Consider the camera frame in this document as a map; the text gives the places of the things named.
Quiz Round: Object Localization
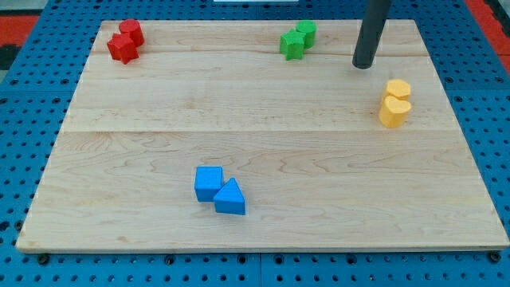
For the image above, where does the light wooden board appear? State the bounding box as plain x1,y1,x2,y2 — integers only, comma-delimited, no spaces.
17,20,509,254

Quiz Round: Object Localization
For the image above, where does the blue cube block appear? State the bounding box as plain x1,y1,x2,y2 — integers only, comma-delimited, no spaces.
194,166,223,202

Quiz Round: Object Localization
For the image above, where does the blue triangle block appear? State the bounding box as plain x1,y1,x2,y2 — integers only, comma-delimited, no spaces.
214,178,245,215

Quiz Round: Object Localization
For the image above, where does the green star block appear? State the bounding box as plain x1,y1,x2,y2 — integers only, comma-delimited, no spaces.
280,29,305,61

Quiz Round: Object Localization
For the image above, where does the green cylinder block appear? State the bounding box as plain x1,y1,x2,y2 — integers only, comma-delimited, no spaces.
296,20,317,49

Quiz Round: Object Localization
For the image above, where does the yellow heart block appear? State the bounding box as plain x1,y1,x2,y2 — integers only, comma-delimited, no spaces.
379,96,412,128

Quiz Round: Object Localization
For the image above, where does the yellow hexagon block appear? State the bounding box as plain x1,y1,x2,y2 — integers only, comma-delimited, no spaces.
382,79,411,100

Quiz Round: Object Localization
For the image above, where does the red star block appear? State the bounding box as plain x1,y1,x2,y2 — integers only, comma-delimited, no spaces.
107,33,139,65

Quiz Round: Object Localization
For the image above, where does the red cylinder block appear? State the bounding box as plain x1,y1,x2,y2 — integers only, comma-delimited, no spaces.
119,18,144,47

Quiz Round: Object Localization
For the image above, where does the black cylindrical pointer rod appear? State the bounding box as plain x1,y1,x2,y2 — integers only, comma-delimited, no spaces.
352,0,392,69

